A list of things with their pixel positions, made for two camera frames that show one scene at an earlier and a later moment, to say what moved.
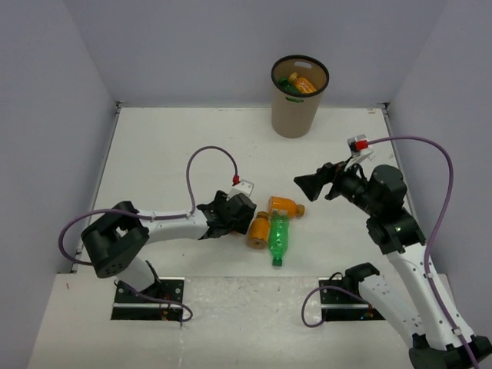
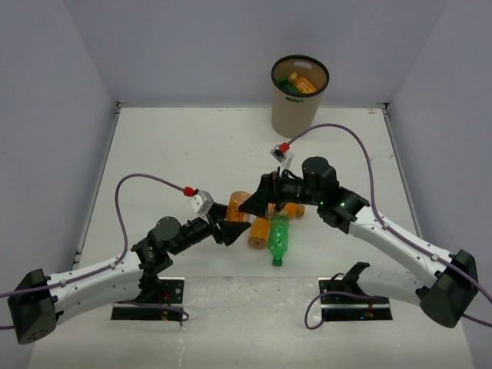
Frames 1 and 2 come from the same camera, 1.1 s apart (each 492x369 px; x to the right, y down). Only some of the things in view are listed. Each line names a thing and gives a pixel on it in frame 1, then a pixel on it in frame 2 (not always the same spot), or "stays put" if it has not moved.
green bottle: (287, 85) stays put
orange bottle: (301, 84) stays put
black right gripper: (313, 184) to (270, 187)
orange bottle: (259, 231) stays put
